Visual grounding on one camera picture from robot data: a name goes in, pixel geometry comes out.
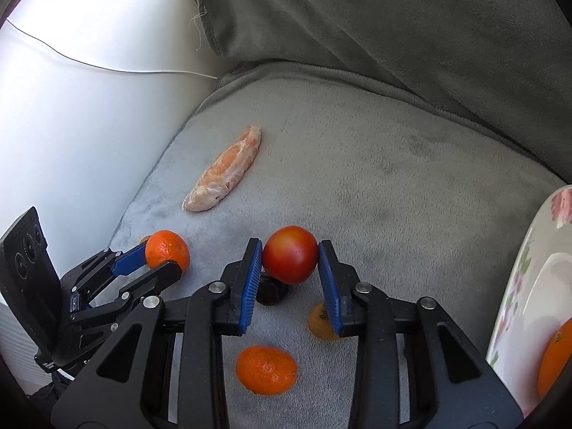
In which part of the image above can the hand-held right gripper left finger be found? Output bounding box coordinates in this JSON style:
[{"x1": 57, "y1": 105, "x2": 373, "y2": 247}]
[{"x1": 51, "y1": 238, "x2": 264, "y2": 429}]

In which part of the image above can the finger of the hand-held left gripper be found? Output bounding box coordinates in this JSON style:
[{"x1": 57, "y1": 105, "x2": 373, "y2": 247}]
[
  {"x1": 60, "y1": 243, "x2": 149, "y2": 305},
  {"x1": 71, "y1": 263, "x2": 182, "y2": 331}
]

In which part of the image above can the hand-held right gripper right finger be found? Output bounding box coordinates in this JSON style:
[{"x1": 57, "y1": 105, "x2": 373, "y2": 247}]
[{"x1": 316, "y1": 240, "x2": 523, "y2": 429}]

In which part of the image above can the small orange mandarin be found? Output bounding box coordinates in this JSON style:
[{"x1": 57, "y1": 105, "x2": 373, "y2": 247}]
[
  {"x1": 235, "y1": 345, "x2": 298, "y2": 396},
  {"x1": 145, "y1": 230, "x2": 191, "y2": 275}
]

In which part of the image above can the red tomato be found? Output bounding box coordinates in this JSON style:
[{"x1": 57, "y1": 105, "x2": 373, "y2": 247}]
[{"x1": 262, "y1": 226, "x2": 319, "y2": 284}]

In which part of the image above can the plastic-wrapped carrot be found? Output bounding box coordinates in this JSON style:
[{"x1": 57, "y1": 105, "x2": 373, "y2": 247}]
[{"x1": 182, "y1": 125, "x2": 262, "y2": 213}]

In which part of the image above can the white floral plate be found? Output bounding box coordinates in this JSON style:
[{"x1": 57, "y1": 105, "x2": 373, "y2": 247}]
[{"x1": 485, "y1": 184, "x2": 572, "y2": 417}]

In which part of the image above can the dark brown chestnut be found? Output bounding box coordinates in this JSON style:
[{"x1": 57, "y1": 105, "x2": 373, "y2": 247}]
[{"x1": 256, "y1": 270, "x2": 289, "y2": 307}]

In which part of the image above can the large orange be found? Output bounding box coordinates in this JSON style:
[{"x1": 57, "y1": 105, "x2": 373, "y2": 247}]
[{"x1": 537, "y1": 317, "x2": 572, "y2": 399}]

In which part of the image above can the grey sofa back cushion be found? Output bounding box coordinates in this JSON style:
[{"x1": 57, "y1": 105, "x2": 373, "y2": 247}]
[{"x1": 196, "y1": 0, "x2": 572, "y2": 185}]

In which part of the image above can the thin white cable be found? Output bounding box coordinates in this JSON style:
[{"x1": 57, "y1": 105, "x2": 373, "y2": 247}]
[{"x1": 4, "y1": 17, "x2": 220, "y2": 82}]

